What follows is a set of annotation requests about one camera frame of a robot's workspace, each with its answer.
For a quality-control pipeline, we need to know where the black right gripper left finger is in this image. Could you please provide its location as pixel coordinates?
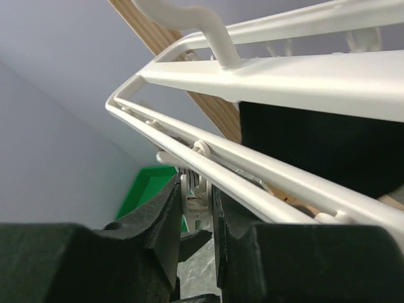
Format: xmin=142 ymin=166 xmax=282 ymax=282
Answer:
xmin=100 ymin=174 xmax=182 ymax=290

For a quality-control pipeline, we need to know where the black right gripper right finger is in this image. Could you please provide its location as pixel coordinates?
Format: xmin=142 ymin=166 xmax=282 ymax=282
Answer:
xmin=213 ymin=187 xmax=264 ymax=290

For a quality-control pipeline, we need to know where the white end hanger clip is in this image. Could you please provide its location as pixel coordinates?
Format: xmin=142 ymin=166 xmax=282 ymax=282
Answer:
xmin=156 ymin=140 xmax=215 ymax=233

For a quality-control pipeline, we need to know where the striped grey boxer underwear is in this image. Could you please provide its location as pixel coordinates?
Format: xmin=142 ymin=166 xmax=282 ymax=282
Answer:
xmin=167 ymin=139 xmax=272 ymax=209

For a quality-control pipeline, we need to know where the white clip hanger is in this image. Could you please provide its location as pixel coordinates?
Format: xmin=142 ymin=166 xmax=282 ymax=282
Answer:
xmin=104 ymin=0 xmax=404 ymax=236

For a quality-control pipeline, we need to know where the black hanging underwear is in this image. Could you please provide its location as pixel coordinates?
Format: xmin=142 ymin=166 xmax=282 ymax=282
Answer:
xmin=239 ymin=102 xmax=403 ymax=198

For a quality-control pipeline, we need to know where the green plastic tray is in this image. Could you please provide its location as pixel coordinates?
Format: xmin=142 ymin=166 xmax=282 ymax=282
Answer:
xmin=104 ymin=165 xmax=199 ymax=232

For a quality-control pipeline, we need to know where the wooden clothes rack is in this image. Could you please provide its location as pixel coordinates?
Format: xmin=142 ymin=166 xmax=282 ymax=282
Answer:
xmin=107 ymin=0 xmax=404 ymax=218

